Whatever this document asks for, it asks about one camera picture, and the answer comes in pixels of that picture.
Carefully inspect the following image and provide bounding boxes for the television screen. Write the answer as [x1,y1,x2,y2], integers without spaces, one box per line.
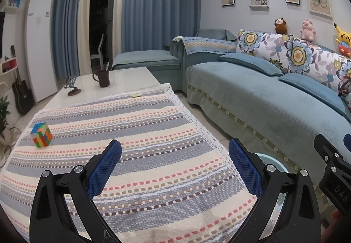
[0,11,6,60]

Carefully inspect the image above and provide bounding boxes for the green house plant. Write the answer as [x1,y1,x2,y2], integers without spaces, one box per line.
[0,95,11,139]

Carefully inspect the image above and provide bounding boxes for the striped woven tablecloth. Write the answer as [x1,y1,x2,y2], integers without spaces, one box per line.
[0,82,258,243]

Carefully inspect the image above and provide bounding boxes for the white wall shelf red inside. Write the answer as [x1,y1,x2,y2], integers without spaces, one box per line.
[0,58,18,73]

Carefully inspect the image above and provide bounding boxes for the blue-green sofa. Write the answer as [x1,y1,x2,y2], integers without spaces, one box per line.
[112,29,351,205]

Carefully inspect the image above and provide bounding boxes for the white refrigerator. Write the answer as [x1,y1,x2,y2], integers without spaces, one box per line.
[26,0,59,104]

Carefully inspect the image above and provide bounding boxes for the striped armrest cover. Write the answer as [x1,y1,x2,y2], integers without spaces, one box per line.
[181,37,238,55]

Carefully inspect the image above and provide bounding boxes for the blue sofa pillow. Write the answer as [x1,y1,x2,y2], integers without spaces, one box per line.
[278,73,351,120]
[218,53,284,77]

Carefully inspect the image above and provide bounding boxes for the blue curtain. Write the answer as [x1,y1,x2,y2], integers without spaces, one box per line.
[121,0,202,54]
[45,0,88,82]

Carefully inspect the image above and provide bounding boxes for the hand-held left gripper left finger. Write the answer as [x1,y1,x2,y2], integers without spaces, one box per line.
[30,139,122,243]

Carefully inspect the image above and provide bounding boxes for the pink pig plush toy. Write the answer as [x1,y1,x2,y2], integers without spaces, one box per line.
[299,20,316,41]

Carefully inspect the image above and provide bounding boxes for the floral sofa cushion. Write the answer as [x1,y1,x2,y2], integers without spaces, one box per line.
[285,37,351,95]
[236,30,295,75]

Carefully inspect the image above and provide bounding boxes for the person's right hand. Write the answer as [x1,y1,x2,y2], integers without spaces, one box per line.
[321,210,351,243]

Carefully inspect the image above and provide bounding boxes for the butterfly canvas picture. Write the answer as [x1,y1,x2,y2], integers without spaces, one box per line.
[307,0,333,17]

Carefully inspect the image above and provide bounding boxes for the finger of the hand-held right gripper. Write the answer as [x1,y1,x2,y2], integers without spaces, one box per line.
[314,133,343,175]
[343,133,351,161]

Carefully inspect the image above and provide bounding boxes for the colourful puzzle cube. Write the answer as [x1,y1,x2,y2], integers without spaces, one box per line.
[30,122,53,147]

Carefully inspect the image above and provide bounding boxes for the grey chair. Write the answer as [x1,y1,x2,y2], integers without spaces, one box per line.
[92,33,105,68]

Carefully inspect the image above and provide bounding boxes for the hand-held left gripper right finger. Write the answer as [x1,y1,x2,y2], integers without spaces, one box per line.
[228,137,321,243]

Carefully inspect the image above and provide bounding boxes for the metal phone stand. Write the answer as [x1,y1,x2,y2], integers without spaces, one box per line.
[64,76,81,96]

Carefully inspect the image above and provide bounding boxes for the dark brown mug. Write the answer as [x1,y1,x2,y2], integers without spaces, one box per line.
[92,69,111,88]

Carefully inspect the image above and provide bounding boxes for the brown monkey plush toy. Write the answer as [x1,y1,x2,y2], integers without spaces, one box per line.
[275,18,288,34]

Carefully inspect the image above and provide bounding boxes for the yellow plush toy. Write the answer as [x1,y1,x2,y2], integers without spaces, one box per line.
[334,23,351,57]

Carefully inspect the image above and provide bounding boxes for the black guitar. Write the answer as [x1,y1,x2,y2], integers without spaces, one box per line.
[11,46,35,115]

